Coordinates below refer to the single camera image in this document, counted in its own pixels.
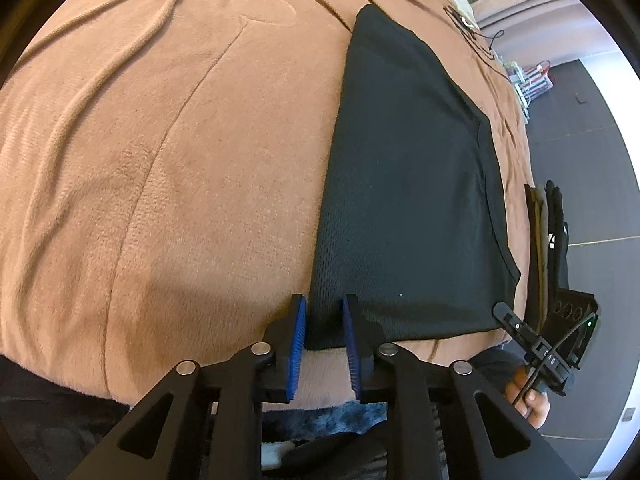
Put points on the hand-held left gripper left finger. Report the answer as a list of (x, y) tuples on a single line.
[(299, 345)]

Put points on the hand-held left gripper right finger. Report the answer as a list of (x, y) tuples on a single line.
[(351, 345)]

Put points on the black mesh garment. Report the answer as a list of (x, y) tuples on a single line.
[(410, 200)]

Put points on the olive and black hanging clothes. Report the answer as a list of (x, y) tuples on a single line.
[(547, 240)]

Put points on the person's right hand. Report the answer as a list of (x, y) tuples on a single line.
[(532, 400)]

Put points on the dark fluffy rug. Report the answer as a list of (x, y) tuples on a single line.
[(325, 417)]

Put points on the brown fleece blanket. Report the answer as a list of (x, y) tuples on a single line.
[(165, 170)]

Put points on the white storage rack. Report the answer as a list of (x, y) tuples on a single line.
[(527, 85)]

